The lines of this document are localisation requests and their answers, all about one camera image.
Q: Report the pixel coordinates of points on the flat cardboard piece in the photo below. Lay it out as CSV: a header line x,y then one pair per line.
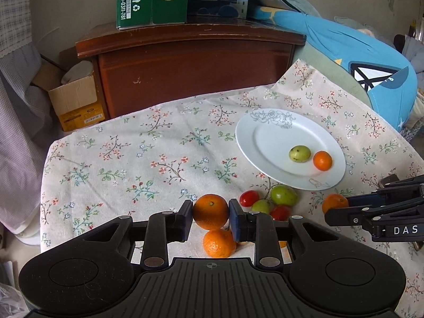
x,y
46,73

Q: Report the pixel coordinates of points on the oblong green jujube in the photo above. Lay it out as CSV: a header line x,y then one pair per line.
x,y
261,207

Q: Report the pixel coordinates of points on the blue cushion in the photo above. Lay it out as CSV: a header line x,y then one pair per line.
x,y
347,49

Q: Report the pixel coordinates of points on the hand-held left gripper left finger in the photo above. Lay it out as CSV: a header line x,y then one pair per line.
x,y
188,211

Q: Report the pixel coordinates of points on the white cloth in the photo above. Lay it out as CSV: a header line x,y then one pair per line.
x,y
78,71

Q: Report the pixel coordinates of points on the clear plastic bag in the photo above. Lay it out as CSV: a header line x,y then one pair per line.
x,y
10,294

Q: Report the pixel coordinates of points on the green cardboard carton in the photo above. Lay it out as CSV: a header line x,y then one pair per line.
x,y
149,3

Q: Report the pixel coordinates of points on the white oval plate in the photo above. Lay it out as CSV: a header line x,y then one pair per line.
x,y
271,139

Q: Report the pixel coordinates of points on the pale green jujube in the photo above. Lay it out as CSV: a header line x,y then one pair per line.
x,y
299,154

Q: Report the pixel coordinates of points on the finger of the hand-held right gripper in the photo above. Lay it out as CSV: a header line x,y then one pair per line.
x,y
362,200
344,217

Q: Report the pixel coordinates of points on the large orange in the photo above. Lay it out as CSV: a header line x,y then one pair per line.
x,y
210,212

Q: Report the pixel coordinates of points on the red cherry tomato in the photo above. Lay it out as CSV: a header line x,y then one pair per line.
x,y
249,198
281,213

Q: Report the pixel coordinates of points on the pale green bedding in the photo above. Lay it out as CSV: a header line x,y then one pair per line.
x,y
326,69

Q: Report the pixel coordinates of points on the floral tablecloth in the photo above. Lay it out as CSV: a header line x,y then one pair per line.
x,y
132,159

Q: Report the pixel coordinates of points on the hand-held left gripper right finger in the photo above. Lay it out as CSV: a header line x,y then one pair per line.
x,y
236,220

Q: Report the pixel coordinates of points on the grey checkered cloth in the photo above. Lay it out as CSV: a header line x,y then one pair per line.
x,y
20,132

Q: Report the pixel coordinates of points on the dark smartphone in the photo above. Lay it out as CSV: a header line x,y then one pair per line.
x,y
389,179

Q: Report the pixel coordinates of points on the open cardboard box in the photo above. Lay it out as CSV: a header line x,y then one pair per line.
x,y
79,109

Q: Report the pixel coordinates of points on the brown wooden cabinet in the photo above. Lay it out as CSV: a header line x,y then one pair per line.
x,y
198,73

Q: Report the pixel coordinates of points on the large round green jujube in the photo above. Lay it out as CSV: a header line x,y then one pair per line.
x,y
284,195

